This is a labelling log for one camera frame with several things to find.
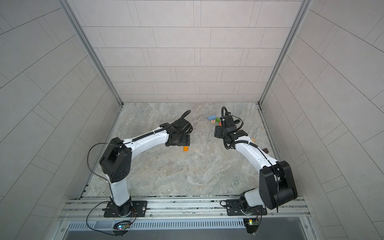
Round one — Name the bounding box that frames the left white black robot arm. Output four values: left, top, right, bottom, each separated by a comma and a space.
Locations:
99, 110, 193, 217

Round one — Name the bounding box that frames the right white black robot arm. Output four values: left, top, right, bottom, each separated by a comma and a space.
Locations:
215, 107, 298, 216

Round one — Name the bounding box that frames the light blue wood block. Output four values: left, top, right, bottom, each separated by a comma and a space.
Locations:
208, 115, 217, 121

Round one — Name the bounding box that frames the left green circuit board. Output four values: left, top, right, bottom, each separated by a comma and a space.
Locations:
113, 221, 132, 237

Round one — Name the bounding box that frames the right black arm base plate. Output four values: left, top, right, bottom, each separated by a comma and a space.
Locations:
220, 200, 268, 216

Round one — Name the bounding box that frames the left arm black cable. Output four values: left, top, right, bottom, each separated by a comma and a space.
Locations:
86, 142, 121, 187

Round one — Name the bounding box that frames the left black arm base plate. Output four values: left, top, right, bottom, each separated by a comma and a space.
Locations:
102, 200, 148, 218

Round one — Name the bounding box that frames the aluminium mounting rail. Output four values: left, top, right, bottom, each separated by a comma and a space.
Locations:
58, 196, 311, 221

